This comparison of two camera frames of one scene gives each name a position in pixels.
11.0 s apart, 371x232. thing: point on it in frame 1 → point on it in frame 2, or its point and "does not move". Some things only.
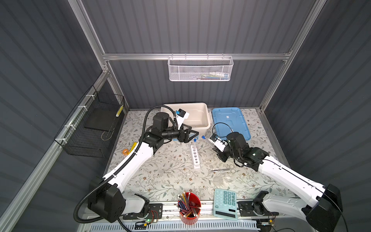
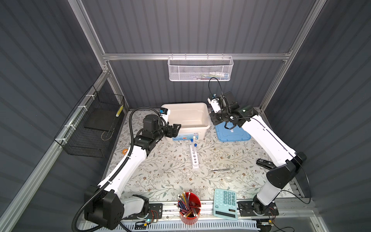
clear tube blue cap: x=208 y=140 → x=194 y=150
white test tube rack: x=195 y=156 does not move
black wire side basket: x=89 y=130 does not move
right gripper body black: x=227 y=152 → x=218 y=118
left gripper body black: x=180 y=137 → x=167 y=132
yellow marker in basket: x=119 y=111 does not move
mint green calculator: x=225 y=205 does not move
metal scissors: x=231 y=168 does not move
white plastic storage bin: x=199 y=118 does not move
